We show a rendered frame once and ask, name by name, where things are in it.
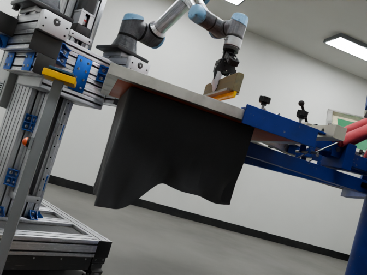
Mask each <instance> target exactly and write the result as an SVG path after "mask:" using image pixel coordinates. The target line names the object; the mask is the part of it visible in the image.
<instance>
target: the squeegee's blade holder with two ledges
mask: <svg viewBox="0 0 367 275"><path fill-rule="evenodd" d="M229 90H230V88H224V89H221V90H218V91H215V92H211V93H208V94H205V96H207V97H210V98H212V97H215V96H218V95H222V94H226V93H230V92H231V91H229Z"/></svg>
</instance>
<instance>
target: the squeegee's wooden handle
mask: <svg viewBox="0 0 367 275"><path fill-rule="evenodd" d="M243 79H244V74H243V73H240V72H237V73H235V74H232V75H230V76H227V77H224V78H222V79H219V82H218V85H217V89H216V90H215V91H218V90H221V89H224V88H230V90H229V91H231V92H234V91H236V92H237V93H239V92H240V88H241V85H242V81H243ZM211 92H213V91H212V84H211V83H209V84H207V85H206V86H205V90H204V93H203V95H205V94H208V93H211Z"/></svg>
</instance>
